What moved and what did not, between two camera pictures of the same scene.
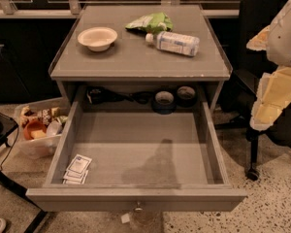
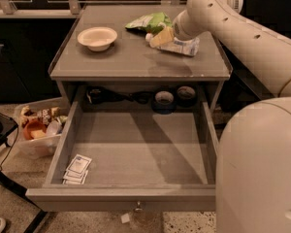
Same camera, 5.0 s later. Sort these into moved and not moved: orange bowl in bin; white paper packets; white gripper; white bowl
Moved: white gripper
Not moved: white bowl; orange bowl in bin; white paper packets
